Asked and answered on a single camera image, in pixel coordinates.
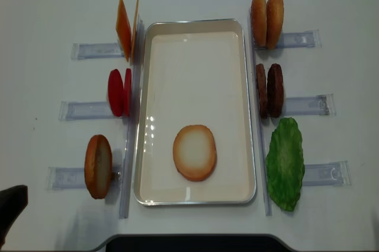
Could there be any bun half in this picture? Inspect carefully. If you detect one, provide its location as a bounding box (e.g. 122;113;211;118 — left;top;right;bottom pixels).
266;0;284;49
250;0;267;47
173;125;217;181
84;135;113;199

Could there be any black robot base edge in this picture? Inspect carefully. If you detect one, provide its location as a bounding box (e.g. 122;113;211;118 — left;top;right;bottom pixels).
106;235;289;251

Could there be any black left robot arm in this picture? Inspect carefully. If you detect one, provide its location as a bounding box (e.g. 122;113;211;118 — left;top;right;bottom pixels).
0;185;28;247

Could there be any inner red tomato slice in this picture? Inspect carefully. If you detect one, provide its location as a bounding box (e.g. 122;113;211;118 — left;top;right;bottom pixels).
124;68;132;116

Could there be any red tomato slice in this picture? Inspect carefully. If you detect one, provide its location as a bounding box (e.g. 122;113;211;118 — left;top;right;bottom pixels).
124;68;132;116
108;69;124;117

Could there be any inner brown meat patty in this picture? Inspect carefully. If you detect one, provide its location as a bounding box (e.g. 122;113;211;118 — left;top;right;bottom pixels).
256;63;268;119

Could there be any brown meat patty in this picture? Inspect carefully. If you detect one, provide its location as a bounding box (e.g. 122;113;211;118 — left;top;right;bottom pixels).
256;63;268;119
267;63;284;118

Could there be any outer red tomato slice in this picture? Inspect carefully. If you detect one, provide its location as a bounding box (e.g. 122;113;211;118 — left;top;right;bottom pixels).
108;69;124;117

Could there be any outer brown meat patty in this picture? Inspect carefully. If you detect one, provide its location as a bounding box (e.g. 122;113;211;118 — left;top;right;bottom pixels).
267;63;284;118

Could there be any inner orange cheese slice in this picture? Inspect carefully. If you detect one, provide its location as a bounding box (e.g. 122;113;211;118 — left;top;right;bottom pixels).
130;0;139;65

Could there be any orange cheese slice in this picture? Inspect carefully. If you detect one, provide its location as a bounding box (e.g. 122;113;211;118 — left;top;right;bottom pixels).
130;0;139;65
115;0;131;61

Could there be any green lettuce leaf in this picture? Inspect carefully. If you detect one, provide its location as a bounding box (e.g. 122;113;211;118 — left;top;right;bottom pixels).
265;117;305;212

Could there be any outer orange cheese slice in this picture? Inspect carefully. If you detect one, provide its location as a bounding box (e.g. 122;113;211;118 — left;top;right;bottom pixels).
115;0;131;61

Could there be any white rectangular metal tray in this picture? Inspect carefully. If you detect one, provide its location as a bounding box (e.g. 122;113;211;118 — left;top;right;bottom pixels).
134;19;256;206

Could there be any left clear acrylic rack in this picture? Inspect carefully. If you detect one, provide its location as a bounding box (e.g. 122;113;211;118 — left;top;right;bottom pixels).
47;15;145;219

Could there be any clear acrylic rack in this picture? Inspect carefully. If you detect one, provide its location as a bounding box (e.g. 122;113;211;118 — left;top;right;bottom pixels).
247;13;351;216
47;15;145;219

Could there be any right clear acrylic rack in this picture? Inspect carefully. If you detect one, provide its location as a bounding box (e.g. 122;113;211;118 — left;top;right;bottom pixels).
247;13;351;216

